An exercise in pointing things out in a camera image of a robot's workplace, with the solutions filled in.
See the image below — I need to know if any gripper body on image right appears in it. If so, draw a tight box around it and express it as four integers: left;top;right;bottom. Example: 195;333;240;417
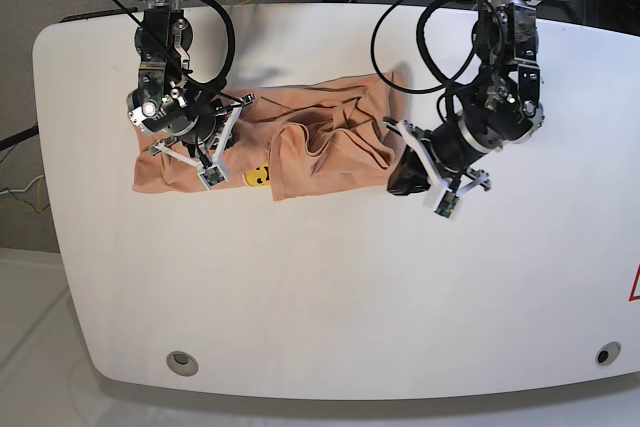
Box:
405;121;485;195

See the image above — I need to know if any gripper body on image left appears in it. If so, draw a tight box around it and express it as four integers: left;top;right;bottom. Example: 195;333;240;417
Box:
148;93;256;167

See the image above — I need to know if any peach T-shirt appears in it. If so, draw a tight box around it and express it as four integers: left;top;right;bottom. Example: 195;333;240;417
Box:
131;71;409;202

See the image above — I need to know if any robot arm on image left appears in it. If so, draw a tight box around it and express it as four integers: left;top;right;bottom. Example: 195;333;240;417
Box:
127;0;255;175

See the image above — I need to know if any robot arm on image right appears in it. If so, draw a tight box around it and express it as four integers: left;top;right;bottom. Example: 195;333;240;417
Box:
387;0;544;196

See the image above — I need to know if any black bar at left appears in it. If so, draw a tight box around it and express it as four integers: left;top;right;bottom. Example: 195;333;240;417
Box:
0;124;39;151

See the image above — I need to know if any left table grommet hole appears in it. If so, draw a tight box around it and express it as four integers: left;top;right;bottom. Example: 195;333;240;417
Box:
166;351;199;377

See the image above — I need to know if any table grommet hole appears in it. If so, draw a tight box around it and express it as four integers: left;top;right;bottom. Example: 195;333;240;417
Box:
596;342;621;366
166;351;199;377

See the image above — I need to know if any right table grommet hole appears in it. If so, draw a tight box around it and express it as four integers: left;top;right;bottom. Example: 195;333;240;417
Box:
596;342;621;366

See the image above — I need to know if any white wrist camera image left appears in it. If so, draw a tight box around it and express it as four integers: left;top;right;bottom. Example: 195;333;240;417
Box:
197;164;227;190

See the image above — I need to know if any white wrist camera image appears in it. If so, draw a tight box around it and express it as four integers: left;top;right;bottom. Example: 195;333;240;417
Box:
197;164;227;190
434;191;460;219

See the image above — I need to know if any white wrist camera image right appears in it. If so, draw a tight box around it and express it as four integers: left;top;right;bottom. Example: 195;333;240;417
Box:
434;191;460;219

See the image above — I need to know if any yellow cable on floor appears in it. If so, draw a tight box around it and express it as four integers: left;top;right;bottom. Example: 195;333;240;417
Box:
0;177;47;216

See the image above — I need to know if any white cable on floor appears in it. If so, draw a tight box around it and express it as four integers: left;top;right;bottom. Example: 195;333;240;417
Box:
0;174;46;198

